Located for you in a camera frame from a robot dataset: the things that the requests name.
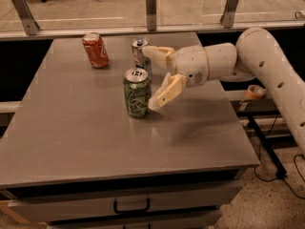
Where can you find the black metal floor bar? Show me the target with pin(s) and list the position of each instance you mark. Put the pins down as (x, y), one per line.
(281, 171)

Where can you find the left metal railing bracket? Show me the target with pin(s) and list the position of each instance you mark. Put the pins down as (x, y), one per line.
(27, 20)

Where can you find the red cola can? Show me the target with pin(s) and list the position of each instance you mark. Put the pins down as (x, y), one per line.
(96, 50)

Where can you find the right metal railing bracket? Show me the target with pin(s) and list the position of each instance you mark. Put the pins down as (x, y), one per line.
(227, 18)

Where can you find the metal railing bracket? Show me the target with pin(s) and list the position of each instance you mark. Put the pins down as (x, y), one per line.
(227, 18)
(27, 20)
(151, 15)

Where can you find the grey drawer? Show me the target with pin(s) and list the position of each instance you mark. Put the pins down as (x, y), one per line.
(184, 220)
(106, 204)

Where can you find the lower grey drawer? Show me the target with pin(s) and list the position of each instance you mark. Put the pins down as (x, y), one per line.
(184, 220)

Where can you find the roll of tan tape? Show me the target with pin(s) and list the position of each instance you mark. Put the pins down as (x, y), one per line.
(255, 92)

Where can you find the green soda can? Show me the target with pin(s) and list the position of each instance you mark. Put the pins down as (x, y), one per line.
(137, 92)

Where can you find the silver blue tall can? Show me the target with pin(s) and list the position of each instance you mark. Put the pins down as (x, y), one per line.
(141, 61)

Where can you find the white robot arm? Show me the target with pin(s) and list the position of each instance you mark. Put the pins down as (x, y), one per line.
(256, 53)

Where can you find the upper grey drawer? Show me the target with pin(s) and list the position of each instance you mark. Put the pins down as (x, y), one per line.
(106, 204)

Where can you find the middle metal railing bracket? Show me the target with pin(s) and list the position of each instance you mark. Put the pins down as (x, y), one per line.
(151, 15)

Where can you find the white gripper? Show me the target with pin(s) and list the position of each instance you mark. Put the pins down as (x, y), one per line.
(190, 64)

